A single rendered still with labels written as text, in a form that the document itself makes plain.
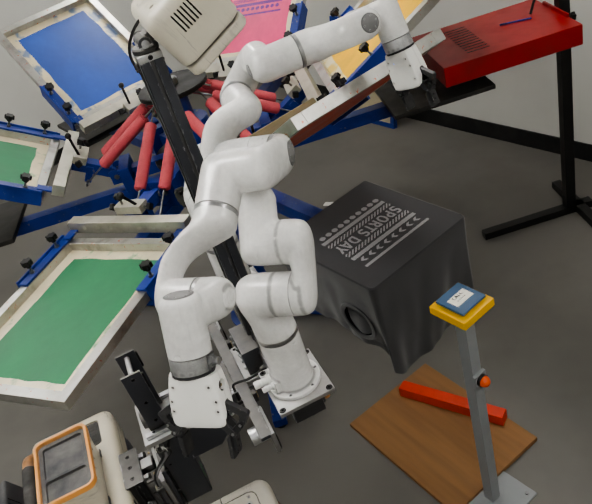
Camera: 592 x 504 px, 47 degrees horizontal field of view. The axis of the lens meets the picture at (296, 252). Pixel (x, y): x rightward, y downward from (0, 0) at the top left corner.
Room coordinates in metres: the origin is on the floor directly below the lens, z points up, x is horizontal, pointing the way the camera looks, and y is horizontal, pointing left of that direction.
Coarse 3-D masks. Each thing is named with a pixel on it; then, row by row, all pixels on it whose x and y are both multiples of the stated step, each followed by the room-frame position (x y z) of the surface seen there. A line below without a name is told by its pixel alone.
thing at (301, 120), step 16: (432, 32) 1.90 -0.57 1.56; (432, 48) 1.94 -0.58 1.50; (384, 64) 1.80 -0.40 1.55; (352, 80) 1.74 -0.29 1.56; (368, 80) 1.75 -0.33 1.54; (336, 96) 1.70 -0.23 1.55; (352, 96) 1.71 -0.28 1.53; (304, 112) 1.65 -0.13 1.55; (320, 112) 1.66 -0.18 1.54; (288, 128) 1.65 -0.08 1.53
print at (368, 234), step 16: (368, 208) 2.05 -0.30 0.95; (384, 208) 2.02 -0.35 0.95; (400, 208) 1.99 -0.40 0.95; (352, 224) 1.99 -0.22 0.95; (368, 224) 1.96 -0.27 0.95; (384, 224) 1.93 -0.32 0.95; (400, 224) 1.90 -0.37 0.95; (416, 224) 1.87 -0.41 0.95; (320, 240) 1.95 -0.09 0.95; (336, 240) 1.92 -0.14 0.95; (352, 240) 1.89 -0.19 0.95; (368, 240) 1.87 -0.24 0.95; (384, 240) 1.84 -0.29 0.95; (400, 240) 1.81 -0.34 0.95; (352, 256) 1.81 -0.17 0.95; (368, 256) 1.78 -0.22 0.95
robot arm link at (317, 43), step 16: (352, 16) 1.60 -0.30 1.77; (368, 16) 1.60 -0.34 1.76; (304, 32) 1.64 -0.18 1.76; (320, 32) 1.60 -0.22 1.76; (336, 32) 1.59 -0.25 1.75; (352, 32) 1.58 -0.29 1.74; (368, 32) 1.59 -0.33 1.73; (304, 48) 1.61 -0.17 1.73; (320, 48) 1.60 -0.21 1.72; (336, 48) 1.58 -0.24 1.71; (304, 64) 1.61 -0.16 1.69
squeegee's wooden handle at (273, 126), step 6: (306, 102) 2.32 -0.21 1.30; (312, 102) 2.32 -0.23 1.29; (294, 108) 2.30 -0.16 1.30; (300, 108) 2.30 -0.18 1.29; (288, 114) 2.27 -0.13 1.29; (294, 114) 2.28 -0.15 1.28; (276, 120) 2.25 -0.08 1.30; (282, 120) 2.25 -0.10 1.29; (264, 126) 2.23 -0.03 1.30; (270, 126) 2.23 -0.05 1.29; (276, 126) 2.23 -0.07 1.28; (258, 132) 2.21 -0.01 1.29; (264, 132) 2.21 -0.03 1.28; (270, 132) 2.22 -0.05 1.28
